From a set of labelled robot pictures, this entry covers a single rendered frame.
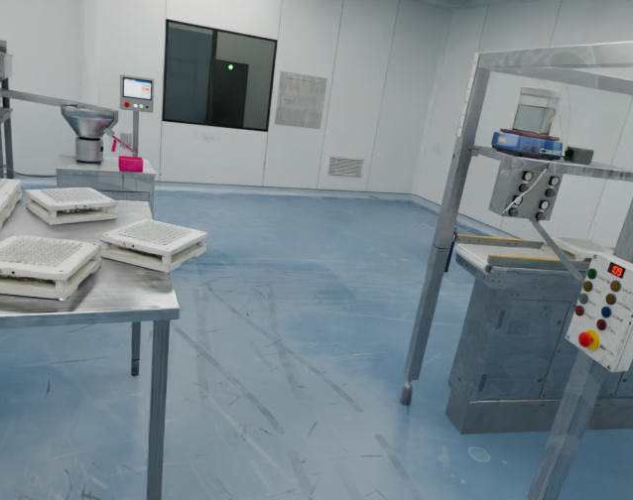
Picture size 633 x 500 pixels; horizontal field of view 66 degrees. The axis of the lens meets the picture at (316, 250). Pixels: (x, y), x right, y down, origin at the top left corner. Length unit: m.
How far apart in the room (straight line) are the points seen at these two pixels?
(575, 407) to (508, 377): 0.91
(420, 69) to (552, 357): 5.85
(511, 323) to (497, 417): 0.52
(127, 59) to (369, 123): 3.37
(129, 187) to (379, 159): 4.73
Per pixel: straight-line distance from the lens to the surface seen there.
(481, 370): 2.40
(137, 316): 1.32
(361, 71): 7.29
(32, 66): 6.39
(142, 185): 3.65
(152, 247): 1.54
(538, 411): 2.76
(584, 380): 1.60
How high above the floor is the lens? 1.47
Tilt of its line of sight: 18 degrees down
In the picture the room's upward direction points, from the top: 8 degrees clockwise
